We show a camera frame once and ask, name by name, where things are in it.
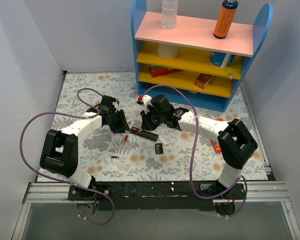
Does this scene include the orange cylindrical bottle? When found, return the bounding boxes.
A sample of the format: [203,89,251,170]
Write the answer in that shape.
[213,0,238,39]

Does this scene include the blue yellow pink shelf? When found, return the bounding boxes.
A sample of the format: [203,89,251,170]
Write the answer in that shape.
[131,0,274,112]

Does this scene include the orange red small box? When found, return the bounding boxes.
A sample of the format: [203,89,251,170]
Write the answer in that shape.
[194,73,215,89]

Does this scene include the white remote control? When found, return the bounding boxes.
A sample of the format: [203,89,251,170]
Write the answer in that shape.
[113,120,135,142]

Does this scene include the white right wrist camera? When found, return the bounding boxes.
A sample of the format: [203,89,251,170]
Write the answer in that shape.
[137,94,152,114]

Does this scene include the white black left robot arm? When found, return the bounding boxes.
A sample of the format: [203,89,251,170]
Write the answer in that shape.
[39,95,130,200]

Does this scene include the white battery cover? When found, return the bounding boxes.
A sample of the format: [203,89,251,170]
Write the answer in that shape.
[158,135,169,146]

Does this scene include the white paper roll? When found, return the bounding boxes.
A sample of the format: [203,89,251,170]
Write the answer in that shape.
[157,43,180,60]

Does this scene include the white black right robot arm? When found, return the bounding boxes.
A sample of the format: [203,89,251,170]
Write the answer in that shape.
[137,94,258,200]

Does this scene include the floral patterned table mat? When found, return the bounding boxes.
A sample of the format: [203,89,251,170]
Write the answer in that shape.
[37,71,268,182]

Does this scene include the orange battery pack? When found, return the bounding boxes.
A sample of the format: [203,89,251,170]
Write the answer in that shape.
[211,118,225,153]

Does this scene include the clear plastic bottle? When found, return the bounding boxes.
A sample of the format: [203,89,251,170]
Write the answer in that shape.
[161,0,179,30]

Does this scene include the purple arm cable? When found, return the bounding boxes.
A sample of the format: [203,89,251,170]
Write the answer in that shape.
[19,87,116,226]
[141,84,248,217]

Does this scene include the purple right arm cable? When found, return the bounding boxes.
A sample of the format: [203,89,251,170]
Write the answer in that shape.
[141,84,248,217]

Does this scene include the black battery cover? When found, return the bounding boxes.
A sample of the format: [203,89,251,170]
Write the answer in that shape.
[154,143,164,155]

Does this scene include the black remote control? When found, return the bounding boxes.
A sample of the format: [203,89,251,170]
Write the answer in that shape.
[136,129,159,142]

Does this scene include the red flat box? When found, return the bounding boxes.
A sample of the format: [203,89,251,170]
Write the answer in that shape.
[148,65,182,78]

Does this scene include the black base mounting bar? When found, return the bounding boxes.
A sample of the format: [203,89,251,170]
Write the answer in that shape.
[67,180,246,212]

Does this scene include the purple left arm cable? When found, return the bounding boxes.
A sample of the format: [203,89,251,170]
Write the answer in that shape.
[19,87,116,226]

